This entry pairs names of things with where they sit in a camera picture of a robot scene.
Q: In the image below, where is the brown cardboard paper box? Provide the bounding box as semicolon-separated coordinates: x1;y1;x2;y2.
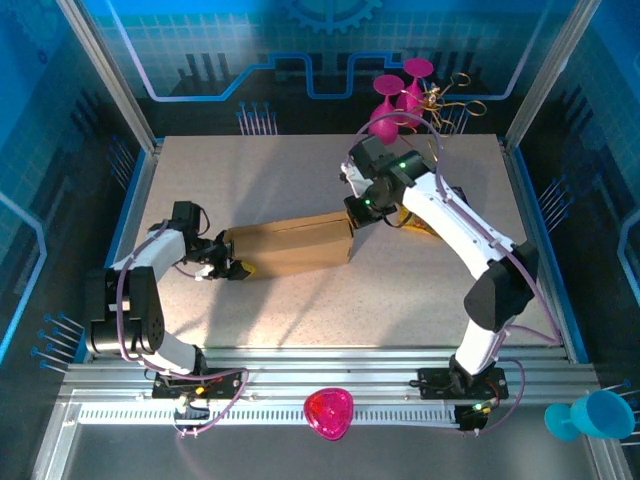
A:
222;209;357;281

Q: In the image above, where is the small black circuit box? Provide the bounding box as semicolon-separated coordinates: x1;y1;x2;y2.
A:
457;404;489;434

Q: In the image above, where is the pink plastic wine glass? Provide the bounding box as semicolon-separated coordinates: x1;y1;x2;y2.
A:
394;57;435;129
368;73;406;147

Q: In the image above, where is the purple candy bag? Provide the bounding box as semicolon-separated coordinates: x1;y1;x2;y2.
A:
397;185;471;237

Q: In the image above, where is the pink triangular plastic dish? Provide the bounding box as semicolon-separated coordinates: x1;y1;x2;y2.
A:
303;387;355;442

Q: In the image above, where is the blue plastic goblet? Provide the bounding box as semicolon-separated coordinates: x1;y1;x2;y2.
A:
543;389;637;442

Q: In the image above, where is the gold wire stand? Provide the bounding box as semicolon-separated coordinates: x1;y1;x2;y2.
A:
389;72;489;161

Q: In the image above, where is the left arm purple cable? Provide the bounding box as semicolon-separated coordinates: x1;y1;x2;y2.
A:
114;219;251;439

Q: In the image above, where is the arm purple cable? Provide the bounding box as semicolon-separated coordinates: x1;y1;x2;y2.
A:
114;219;251;439
349;112;564;436

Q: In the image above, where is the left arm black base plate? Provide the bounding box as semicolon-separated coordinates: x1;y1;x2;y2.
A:
152;367;244;400

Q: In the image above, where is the aluminium frame rail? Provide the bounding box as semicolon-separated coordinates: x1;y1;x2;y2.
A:
59;347;601;401

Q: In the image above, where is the white slotted cable duct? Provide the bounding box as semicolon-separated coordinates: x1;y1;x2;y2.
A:
77;403;461;427

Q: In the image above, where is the aluminium frame post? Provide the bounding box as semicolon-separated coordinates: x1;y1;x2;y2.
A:
57;0;161;151
504;0;601;146

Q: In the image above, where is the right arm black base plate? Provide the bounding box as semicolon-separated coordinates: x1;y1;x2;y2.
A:
418;367;509;400

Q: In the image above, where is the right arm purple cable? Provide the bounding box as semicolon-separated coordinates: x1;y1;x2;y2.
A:
349;112;564;436

